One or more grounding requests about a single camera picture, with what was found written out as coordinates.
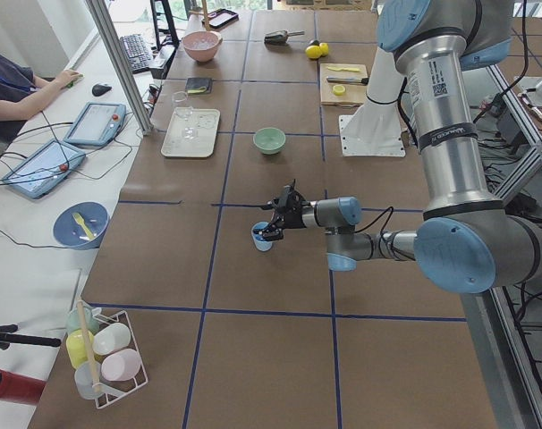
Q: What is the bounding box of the yellow plastic knife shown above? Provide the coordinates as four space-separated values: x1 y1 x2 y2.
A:
326 65 361 72

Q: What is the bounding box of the yellow lemon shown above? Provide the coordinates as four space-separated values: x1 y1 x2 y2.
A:
305 45 323 60
318 42 329 56

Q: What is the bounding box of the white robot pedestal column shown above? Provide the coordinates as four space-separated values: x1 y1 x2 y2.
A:
339 48 405 157

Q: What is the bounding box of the lower teach pendant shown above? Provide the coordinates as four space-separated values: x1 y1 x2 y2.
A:
2 139 86 199

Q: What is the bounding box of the small blue cup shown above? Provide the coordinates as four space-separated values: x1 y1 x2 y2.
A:
251 221 273 252

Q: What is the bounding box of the teach pendant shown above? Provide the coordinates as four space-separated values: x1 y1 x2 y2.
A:
2 139 86 199
64 102 127 147

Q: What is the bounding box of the green cup in rack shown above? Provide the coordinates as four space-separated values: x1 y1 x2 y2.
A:
65 304 99 334

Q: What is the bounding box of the black tripod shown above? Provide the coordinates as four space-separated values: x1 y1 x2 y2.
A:
0 324 62 350

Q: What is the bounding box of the upper teach pendant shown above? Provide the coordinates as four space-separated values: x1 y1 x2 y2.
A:
64 102 127 147

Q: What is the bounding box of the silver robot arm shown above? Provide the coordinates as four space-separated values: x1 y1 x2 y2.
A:
253 1 542 294

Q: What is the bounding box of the cream plastic tray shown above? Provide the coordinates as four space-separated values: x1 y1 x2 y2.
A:
160 107 220 158

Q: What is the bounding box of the blue bowl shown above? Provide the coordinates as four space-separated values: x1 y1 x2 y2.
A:
53 202 109 250

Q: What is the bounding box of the green ceramic bowl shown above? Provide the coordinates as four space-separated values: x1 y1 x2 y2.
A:
253 127 286 155

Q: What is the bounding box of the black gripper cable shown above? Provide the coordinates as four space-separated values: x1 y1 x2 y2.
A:
351 206 395 235

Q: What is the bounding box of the yellow cup in rack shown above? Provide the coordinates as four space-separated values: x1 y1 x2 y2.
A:
65 329 88 369

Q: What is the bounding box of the seated person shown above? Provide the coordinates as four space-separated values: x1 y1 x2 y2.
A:
0 55 82 143

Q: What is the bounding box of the yellow fork in bowl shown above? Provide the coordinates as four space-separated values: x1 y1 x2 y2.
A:
72 212 95 241

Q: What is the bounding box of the pale blue cup in rack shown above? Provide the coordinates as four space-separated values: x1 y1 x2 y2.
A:
74 361 103 400

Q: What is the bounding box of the clear wine glass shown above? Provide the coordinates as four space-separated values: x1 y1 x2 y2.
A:
172 91 197 139

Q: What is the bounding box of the white cup in rack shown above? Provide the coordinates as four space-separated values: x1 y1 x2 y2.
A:
92 323 131 356

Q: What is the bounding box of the pink cup in rack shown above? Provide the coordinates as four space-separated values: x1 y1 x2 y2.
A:
101 349 142 382

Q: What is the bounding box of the pink bowl with ice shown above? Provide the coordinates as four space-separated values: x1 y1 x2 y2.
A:
182 30 223 63

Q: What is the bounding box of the white wire cup rack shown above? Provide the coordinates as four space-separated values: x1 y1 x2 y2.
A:
65 299 148 409

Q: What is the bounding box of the red cylinder bottle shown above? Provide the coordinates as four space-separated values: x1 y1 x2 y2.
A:
0 369 46 406

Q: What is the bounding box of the black keyboard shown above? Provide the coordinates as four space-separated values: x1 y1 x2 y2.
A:
119 34 154 74

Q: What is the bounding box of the wooden cutting board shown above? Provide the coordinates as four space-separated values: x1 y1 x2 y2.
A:
319 63 368 105

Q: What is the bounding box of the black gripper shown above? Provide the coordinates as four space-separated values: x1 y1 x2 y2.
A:
260 180 318 241

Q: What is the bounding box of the yellow lemon upper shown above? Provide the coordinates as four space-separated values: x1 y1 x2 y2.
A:
305 45 323 60

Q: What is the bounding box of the aluminium frame post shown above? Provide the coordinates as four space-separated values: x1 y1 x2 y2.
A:
85 0 154 136

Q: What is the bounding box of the lemon half slice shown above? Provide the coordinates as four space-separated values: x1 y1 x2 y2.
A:
332 84 346 97

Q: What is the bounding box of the metal ice scoop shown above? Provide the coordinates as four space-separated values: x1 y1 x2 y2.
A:
263 30 305 46

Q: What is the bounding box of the black handled knife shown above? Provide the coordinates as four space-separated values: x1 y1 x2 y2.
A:
326 76 369 86

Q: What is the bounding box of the black computer mouse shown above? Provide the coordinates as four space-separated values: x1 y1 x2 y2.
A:
91 83 112 97

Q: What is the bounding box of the yellow lemon left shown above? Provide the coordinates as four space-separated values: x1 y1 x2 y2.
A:
318 42 329 56

